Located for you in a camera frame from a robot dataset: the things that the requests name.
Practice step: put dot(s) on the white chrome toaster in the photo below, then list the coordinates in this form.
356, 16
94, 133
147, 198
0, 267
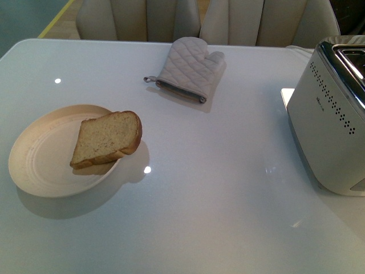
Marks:
326, 114

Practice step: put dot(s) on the slice of brown bread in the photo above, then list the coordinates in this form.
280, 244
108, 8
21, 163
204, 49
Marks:
106, 139

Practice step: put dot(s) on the beige chair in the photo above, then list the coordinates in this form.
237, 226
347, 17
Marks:
145, 21
271, 23

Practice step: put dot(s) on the beige chair right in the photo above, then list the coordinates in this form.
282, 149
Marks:
271, 23

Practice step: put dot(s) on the round beige plate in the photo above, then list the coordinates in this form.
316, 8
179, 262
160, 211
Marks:
39, 161

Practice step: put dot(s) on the dark grey washing machine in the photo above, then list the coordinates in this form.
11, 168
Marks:
349, 15

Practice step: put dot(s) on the grey quilted oven mitt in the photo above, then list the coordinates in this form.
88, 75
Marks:
190, 70

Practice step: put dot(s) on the beige chair left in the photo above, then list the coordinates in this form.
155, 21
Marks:
145, 21

